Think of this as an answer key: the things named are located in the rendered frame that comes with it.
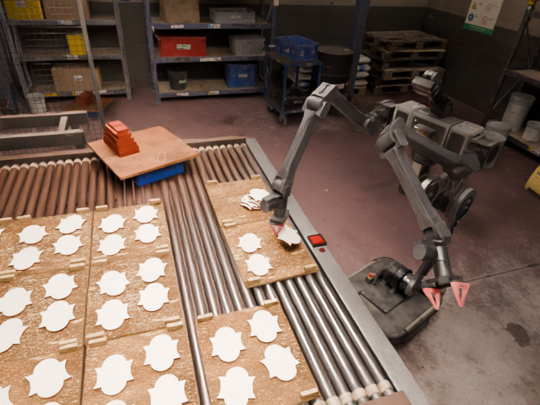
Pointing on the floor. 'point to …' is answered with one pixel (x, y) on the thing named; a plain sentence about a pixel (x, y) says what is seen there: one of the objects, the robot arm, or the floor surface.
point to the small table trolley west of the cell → (284, 84)
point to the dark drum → (333, 70)
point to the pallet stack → (400, 58)
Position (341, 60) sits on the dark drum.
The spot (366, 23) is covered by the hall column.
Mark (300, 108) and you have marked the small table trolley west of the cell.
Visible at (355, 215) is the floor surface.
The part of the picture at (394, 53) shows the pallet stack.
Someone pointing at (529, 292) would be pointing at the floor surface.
